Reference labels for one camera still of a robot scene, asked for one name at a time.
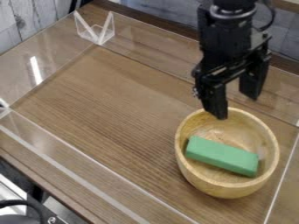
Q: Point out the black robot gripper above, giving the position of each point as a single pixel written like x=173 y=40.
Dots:
x=235 y=54

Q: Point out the green rectangular block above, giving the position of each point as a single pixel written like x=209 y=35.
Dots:
x=223 y=156

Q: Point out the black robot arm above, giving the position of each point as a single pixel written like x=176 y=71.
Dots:
x=233 y=53

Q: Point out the wooden bowl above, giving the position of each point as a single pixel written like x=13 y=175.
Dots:
x=241 y=131

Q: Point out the clear acrylic enclosure walls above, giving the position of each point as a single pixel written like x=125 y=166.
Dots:
x=90 y=120

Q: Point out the clear acrylic corner bracket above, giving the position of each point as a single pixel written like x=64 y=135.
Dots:
x=94 y=33

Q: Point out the black metal bracket with screw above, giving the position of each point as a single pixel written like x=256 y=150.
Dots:
x=38 y=210

